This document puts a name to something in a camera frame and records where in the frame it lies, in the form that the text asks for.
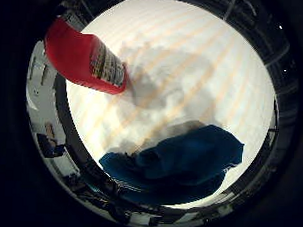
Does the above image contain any red spray bottle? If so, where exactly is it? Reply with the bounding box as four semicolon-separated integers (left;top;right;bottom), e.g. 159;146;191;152
42;16;132;97

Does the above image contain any blue cloth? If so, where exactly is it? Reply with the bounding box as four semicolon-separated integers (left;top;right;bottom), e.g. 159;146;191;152
96;120;246;210

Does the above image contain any seated person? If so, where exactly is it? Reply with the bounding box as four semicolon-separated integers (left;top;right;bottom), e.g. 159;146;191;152
35;122;68;160

